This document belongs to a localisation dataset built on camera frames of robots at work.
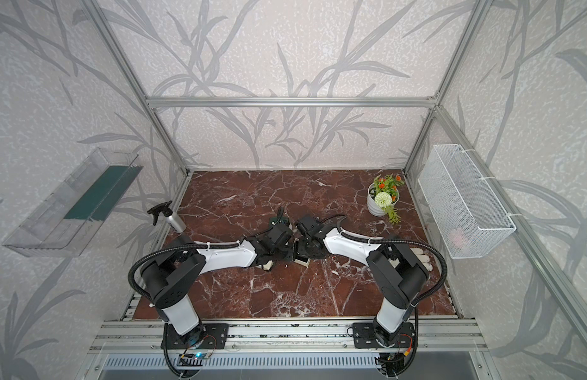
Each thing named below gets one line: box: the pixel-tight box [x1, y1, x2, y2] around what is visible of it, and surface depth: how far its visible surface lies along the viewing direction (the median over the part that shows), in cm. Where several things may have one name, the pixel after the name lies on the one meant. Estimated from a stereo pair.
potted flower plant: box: [367, 173, 405, 225], surface depth 95 cm
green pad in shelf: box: [64, 165, 144, 222], surface depth 69 cm
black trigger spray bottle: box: [147, 200, 187, 234], surface depth 93 cm
